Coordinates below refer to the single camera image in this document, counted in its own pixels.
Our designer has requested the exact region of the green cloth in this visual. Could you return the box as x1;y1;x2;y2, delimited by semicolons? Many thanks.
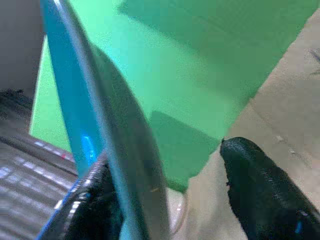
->
28;0;320;193

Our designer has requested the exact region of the blue plate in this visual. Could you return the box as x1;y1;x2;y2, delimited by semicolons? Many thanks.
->
39;0;173;240

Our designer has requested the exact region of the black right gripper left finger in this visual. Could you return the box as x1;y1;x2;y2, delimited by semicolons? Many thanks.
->
37;149;126;240

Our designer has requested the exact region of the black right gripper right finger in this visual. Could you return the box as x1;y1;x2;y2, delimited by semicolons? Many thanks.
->
219;136;320;240

